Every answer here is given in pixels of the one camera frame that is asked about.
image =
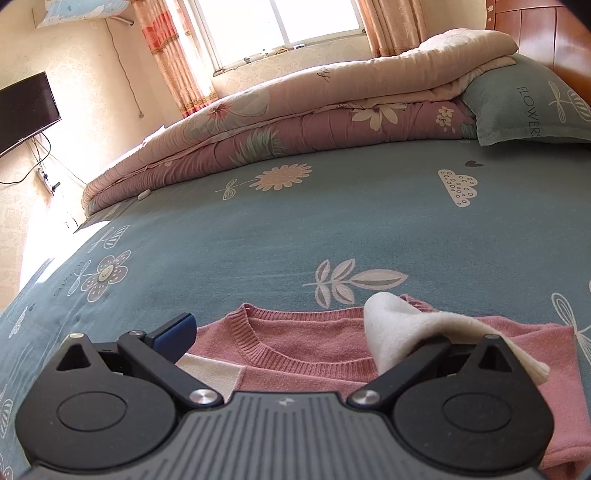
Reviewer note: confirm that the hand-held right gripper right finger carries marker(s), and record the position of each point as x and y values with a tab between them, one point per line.
415	360

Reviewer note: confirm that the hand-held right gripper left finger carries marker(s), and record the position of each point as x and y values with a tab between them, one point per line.
178	334

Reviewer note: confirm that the pink and cream knit sweater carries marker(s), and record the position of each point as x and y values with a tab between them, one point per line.
314	341

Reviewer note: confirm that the blue floral bed sheet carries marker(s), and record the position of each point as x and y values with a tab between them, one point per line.
277	230

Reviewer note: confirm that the white power strip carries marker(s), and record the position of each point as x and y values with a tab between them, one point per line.
48	181

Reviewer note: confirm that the pink floral quilt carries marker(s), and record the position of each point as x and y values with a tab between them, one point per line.
300	115

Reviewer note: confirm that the black flat television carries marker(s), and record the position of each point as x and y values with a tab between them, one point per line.
25	115

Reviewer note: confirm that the blue-green printed pillow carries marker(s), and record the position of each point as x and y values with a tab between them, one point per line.
521	106

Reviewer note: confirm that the window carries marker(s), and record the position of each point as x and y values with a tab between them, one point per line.
277	27

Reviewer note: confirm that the air conditioner with blue cover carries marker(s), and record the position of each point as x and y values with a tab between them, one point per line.
83	11

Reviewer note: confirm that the wooden headboard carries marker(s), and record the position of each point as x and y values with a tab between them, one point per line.
535	27

